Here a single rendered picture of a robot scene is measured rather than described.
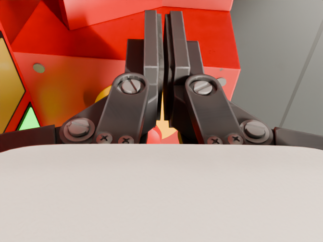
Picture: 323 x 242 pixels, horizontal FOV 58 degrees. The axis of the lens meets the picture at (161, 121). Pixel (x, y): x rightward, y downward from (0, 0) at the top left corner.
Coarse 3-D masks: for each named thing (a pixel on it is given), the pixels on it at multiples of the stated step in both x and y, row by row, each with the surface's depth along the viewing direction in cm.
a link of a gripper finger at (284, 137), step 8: (280, 128) 10; (280, 136) 9; (288, 136) 9; (296, 136) 9; (304, 136) 9; (312, 136) 9; (320, 136) 9; (272, 144) 9; (280, 144) 9; (288, 144) 9; (296, 144) 9; (304, 144) 9; (312, 144) 9; (320, 144) 9
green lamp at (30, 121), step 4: (28, 112) 22; (32, 112) 23; (28, 116) 22; (32, 116) 23; (24, 120) 22; (28, 120) 22; (32, 120) 23; (36, 120) 23; (24, 124) 21; (28, 124) 22; (32, 124) 23; (36, 124) 24; (20, 128) 21; (24, 128) 22; (28, 128) 22
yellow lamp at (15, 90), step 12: (0, 48) 18; (0, 60) 18; (0, 72) 18; (12, 72) 19; (0, 84) 18; (12, 84) 19; (0, 96) 18; (12, 96) 20; (0, 108) 18; (12, 108) 20; (0, 120) 18; (0, 132) 18
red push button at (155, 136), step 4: (152, 128) 21; (156, 128) 21; (148, 132) 21; (152, 132) 21; (156, 132) 21; (160, 132) 22; (148, 136) 21; (152, 136) 21; (156, 136) 21; (160, 136) 22; (148, 140) 21; (152, 140) 21; (156, 140) 22; (160, 140) 22
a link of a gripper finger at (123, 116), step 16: (128, 80) 10; (144, 80) 10; (112, 96) 9; (128, 96) 9; (144, 96) 9; (112, 112) 9; (128, 112) 9; (144, 112) 9; (112, 128) 8; (128, 128) 8
